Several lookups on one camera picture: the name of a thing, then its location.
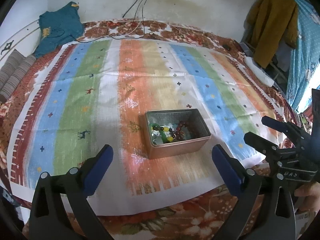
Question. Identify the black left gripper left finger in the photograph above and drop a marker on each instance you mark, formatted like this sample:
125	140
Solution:
48	217

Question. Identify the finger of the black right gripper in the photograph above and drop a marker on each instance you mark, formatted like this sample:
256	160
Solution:
280	126
259	144

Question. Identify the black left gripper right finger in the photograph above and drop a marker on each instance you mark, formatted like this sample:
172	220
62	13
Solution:
276	217

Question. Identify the metal jewelry tin box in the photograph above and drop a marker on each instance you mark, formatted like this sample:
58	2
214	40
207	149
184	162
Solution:
185	129

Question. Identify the person right hand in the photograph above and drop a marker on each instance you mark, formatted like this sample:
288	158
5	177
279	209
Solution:
311	194

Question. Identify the brown floral bedsheet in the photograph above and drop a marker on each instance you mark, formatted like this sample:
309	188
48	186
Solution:
175	30

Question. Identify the blue dotted hanging cloth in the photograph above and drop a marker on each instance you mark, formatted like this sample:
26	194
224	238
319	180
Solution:
304	61

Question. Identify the small black object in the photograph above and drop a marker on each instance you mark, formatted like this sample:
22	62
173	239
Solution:
226	47

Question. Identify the green bangle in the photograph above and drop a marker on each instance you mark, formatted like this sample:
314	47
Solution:
158	135

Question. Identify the mustard hanging garment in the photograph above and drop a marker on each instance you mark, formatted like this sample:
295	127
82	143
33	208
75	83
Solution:
271	22

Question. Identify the striped colourful mat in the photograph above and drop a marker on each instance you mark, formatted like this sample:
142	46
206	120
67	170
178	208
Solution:
93	94

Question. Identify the striped grey pillow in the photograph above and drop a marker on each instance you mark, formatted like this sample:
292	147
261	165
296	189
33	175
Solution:
13	71

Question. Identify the teal sweater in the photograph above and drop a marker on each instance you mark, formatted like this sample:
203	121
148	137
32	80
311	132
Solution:
58	28

